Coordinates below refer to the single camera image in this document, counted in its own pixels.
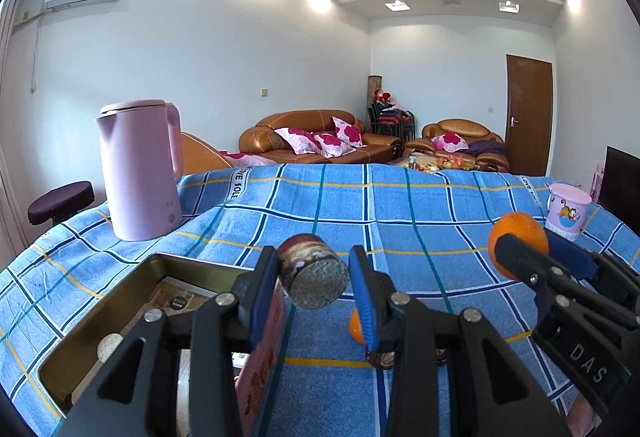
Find pink floral pillow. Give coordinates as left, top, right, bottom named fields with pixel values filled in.
left=274, top=127, right=323, bottom=155
left=431, top=133, right=470, bottom=152
left=332, top=117, right=366, bottom=148
left=314, top=132, right=353, bottom=158

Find large orange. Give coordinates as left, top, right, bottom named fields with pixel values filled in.
left=487, top=212, right=550, bottom=280

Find white air conditioner cable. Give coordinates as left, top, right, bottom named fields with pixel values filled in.
left=30, top=12, right=42, bottom=92

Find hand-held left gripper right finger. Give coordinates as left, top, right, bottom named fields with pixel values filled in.
left=348, top=244, right=573, bottom=437

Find pink floral cushion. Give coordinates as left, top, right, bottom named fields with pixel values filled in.
left=220, top=150, right=273, bottom=168

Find brown wooden door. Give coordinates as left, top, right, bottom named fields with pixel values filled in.
left=504, top=54, right=553, bottom=176

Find dark purple round stool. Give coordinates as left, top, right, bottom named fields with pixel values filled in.
left=26, top=182, right=95, bottom=225

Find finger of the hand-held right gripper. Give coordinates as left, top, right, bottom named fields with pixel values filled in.
left=494, top=232, right=640, bottom=355
left=546, top=236, right=640, bottom=316

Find coffee table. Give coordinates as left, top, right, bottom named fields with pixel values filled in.
left=390, top=154, right=481, bottom=174

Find printed paper sheet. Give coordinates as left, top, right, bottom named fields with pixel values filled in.
left=145, top=276, right=221, bottom=318

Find stacked dark chairs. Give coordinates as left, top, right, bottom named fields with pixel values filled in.
left=368, top=102, right=417, bottom=142

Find pink electric kettle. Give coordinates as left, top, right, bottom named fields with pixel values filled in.
left=95, top=99, right=184, bottom=242

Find orange lounge chair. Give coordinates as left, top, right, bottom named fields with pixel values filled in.
left=180, top=132, right=233, bottom=175

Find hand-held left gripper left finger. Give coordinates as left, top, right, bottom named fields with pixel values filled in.
left=65, top=245, right=281, bottom=437

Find white curtain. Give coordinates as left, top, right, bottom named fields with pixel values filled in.
left=0, top=0, right=41, bottom=263

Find small orange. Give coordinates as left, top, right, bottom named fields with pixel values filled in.
left=348, top=307, right=368, bottom=345

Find small round tin can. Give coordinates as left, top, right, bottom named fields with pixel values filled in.
left=277, top=233, right=350, bottom=310

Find brown leather sofa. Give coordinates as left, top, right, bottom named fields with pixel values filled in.
left=238, top=109, right=403, bottom=166

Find black television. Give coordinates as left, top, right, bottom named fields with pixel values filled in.
left=597, top=146, right=640, bottom=238

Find person's right hand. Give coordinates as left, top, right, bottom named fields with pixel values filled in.
left=565, top=404, right=608, bottom=437

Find pink rectangular tin box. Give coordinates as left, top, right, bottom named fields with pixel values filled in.
left=37, top=253, right=288, bottom=437

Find pink cartoon plastic cup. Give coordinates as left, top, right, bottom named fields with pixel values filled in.
left=545, top=183, right=592, bottom=242

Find purple cloth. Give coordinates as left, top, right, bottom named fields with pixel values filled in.
left=467, top=140, right=506, bottom=158

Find brown leather armchair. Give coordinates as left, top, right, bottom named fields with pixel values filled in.
left=403, top=118, right=511, bottom=172

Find blue plaid tablecloth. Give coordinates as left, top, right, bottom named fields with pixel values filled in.
left=0, top=162, right=640, bottom=437

